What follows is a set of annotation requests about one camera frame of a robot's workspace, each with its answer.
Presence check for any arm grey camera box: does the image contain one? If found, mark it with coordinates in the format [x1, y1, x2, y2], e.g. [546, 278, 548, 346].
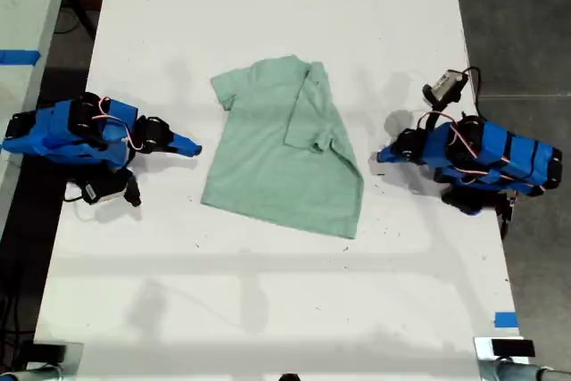
[421, 69, 470, 104]

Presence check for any long blue tape strip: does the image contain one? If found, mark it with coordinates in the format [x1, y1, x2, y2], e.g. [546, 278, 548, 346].
[0, 48, 43, 66]

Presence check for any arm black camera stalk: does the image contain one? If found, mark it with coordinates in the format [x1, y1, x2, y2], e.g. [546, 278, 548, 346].
[122, 170, 144, 209]
[425, 98, 452, 131]

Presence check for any pale green T-shirt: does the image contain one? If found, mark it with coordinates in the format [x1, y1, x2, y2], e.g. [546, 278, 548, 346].
[200, 54, 366, 240]

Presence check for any metal clamp plate black pad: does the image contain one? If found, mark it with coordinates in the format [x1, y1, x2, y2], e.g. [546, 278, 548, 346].
[473, 335, 537, 367]

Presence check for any white side table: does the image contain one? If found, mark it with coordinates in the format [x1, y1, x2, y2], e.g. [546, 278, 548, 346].
[0, 0, 75, 233]

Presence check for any grey metal pipe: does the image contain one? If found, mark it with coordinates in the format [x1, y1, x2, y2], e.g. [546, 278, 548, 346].
[0, 365, 63, 381]
[479, 359, 571, 381]

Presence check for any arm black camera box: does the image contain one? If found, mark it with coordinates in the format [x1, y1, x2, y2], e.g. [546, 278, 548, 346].
[82, 175, 128, 207]

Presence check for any thin black cable loop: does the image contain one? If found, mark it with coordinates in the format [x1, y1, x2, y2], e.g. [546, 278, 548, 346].
[53, 0, 98, 41]

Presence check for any short blue tape strip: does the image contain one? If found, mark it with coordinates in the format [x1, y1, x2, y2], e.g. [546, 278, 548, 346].
[493, 311, 520, 329]

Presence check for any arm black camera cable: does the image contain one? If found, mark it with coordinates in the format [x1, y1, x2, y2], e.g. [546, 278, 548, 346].
[460, 66, 486, 122]
[63, 179, 90, 203]

